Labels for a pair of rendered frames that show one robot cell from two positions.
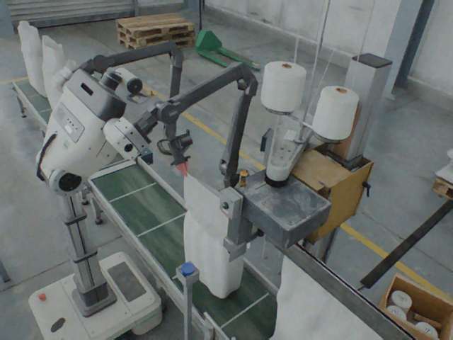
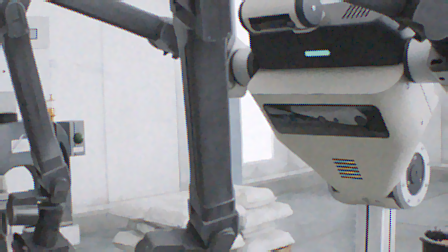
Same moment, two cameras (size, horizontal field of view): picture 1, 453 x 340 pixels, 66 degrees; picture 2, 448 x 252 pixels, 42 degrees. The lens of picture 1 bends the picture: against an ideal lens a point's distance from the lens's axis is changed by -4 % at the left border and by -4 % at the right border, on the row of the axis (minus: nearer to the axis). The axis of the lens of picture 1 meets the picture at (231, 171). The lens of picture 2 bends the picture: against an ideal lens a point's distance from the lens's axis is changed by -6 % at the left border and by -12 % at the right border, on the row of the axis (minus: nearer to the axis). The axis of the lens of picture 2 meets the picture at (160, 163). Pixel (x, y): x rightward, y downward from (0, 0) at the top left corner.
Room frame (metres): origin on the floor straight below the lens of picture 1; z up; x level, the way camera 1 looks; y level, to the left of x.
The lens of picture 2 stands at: (2.57, 0.33, 1.39)
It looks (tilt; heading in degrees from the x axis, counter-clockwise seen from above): 6 degrees down; 184
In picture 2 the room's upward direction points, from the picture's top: 2 degrees counter-clockwise
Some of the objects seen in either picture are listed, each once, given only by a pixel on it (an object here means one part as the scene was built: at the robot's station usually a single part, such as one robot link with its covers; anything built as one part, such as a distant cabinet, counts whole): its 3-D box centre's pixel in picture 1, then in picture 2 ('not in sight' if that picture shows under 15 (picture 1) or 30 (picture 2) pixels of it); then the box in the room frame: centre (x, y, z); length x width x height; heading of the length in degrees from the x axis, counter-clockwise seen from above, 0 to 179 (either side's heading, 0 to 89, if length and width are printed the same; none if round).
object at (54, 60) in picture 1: (57, 80); not in sight; (3.17, 1.74, 0.74); 0.47 x 0.22 x 0.72; 44
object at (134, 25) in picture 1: (155, 25); not in sight; (6.84, 1.65, 0.36); 1.20 x 0.82 x 0.14; 129
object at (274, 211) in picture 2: not in sight; (250, 214); (-2.16, 0.67, 0.44); 0.68 x 0.44 x 0.15; 133
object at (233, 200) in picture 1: (231, 202); (70, 138); (1.01, -0.01, 1.29); 0.08 x 0.05 x 0.09; 43
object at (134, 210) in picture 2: not in sight; (157, 206); (-2.02, -0.03, 0.56); 0.66 x 0.43 x 0.15; 131
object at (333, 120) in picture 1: (335, 111); not in sight; (1.18, -0.35, 1.61); 0.15 x 0.14 x 0.17; 43
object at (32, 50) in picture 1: (35, 59); not in sight; (3.67, 2.22, 0.74); 0.47 x 0.20 x 0.72; 45
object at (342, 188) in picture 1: (323, 188); not in sight; (1.28, -0.42, 1.18); 0.34 x 0.25 x 0.31; 133
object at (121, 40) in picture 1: (156, 40); not in sight; (6.87, 1.65, 0.07); 1.20 x 0.82 x 0.14; 131
